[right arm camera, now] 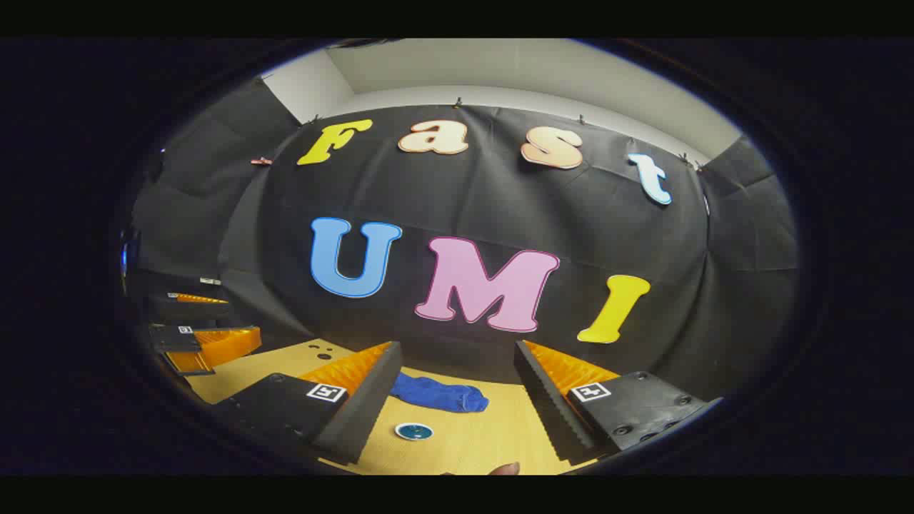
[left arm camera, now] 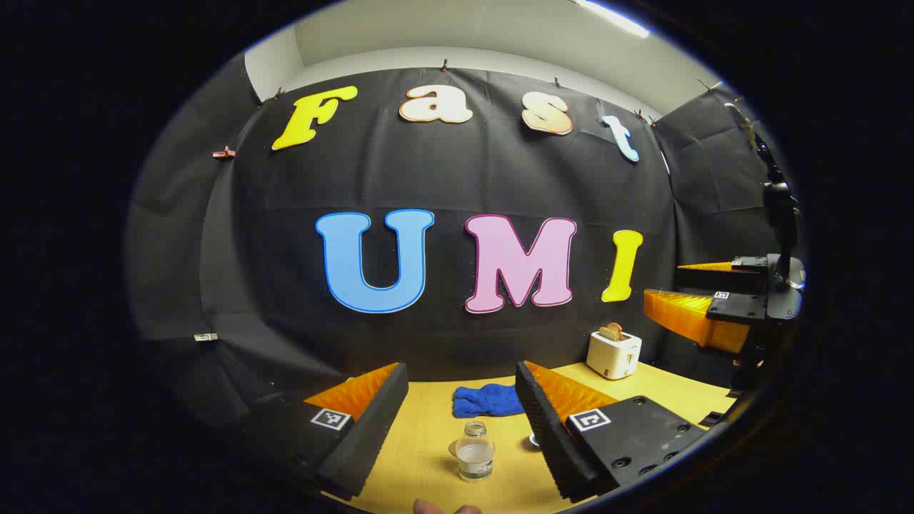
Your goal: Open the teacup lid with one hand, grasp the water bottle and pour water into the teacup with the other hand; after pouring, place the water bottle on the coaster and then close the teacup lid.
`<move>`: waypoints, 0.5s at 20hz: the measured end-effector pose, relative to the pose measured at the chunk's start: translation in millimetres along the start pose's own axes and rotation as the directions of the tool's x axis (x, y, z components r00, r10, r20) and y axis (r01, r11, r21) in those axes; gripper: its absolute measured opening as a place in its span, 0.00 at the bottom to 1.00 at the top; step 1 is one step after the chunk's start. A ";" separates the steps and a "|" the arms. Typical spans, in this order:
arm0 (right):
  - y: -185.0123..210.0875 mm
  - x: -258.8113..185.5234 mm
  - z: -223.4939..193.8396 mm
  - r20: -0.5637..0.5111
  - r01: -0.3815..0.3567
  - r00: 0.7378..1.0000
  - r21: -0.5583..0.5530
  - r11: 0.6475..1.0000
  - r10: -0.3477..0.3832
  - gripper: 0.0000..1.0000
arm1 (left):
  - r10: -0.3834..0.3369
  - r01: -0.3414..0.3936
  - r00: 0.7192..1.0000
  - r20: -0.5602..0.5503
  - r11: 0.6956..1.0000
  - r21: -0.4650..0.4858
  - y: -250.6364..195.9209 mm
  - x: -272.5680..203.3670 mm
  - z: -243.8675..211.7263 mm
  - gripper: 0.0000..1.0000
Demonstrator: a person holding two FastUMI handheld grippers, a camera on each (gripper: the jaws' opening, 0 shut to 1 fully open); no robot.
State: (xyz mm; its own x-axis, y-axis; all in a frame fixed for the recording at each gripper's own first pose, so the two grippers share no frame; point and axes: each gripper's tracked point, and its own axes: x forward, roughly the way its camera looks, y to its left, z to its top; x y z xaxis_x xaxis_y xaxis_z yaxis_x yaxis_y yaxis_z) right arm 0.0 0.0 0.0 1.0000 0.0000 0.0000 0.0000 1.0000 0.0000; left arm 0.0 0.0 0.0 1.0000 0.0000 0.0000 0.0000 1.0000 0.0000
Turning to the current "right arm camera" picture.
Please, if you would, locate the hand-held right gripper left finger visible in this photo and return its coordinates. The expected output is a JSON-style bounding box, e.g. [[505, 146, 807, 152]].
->
[[211, 341, 403, 466]]

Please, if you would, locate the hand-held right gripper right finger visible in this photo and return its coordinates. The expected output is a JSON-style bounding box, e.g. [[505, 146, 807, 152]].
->
[[514, 340, 722, 465]]

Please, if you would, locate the blue towel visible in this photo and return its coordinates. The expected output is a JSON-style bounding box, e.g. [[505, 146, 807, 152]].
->
[[389, 372, 490, 414]]

